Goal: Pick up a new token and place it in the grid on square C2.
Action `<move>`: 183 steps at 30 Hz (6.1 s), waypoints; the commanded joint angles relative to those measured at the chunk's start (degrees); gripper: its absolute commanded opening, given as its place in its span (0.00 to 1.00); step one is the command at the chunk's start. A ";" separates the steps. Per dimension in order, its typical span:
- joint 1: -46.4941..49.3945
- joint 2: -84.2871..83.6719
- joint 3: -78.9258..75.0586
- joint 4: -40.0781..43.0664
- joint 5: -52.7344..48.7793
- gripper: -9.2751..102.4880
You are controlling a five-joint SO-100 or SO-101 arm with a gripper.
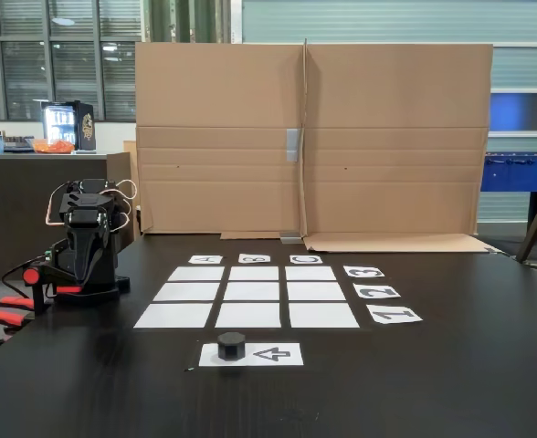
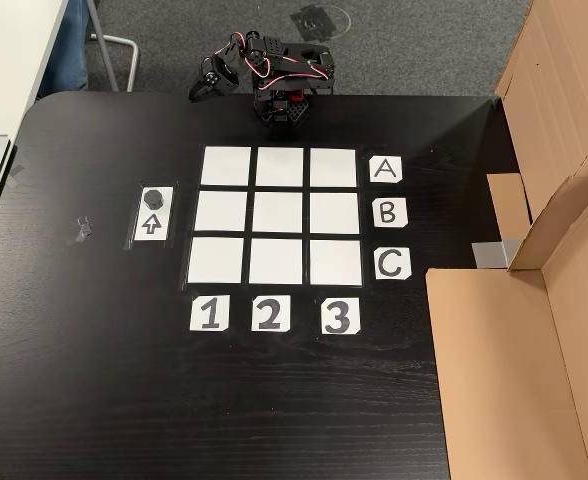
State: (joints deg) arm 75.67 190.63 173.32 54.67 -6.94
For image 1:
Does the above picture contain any white paper grid square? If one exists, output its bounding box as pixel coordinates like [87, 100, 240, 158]
[285, 266, 338, 281]
[214, 302, 282, 329]
[289, 302, 361, 329]
[132, 303, 214, 329]
[287, 281, 347, 302]
[153, 282, 221, 302]
[167, 266, 226, 282]
[223, 281, 280, 302]
[228, 266, 279, 281]

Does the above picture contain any orange snack bag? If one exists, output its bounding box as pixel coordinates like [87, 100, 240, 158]
[31, 139, 76, 154]

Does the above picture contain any grey tape strip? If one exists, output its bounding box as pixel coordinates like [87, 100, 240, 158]
[286, 129, 301, 162]

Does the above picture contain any black cable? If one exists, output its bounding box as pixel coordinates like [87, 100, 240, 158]
[1, 255, 46, 297]

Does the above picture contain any paper sheet number 1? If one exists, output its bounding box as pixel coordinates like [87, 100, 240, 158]
[366, 306, 424, 325]

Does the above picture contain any blue foosball table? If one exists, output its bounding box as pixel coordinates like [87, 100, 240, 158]
[480, 151, 537, 224]

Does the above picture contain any black octagonal token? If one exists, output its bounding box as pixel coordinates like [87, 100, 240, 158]
[216, 331, 247, 362]

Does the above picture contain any paper sheet number 3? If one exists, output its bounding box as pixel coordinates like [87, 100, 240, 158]
[342, 265, 386, 278]

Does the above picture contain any large brown cardboard panel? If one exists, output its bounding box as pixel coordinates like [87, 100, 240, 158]
[302, 38, 500, 254]
[134, 42, 307, 241]

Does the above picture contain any white arrow paper sheet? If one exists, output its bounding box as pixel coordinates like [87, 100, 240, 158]
[198, 342, 305, 368]

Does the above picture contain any red black table clamp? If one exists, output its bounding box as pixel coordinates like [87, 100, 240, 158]
[21, 262, 87, 316]

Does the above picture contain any dark brown counter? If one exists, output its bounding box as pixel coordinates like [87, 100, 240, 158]
[0, 152, 110, 282]

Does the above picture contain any paper sheet number 2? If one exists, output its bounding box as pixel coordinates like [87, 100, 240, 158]
[353, 283, 402, 300]

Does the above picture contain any black mini fridge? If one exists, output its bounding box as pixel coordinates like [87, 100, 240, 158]
[41, 99, 97, 151]

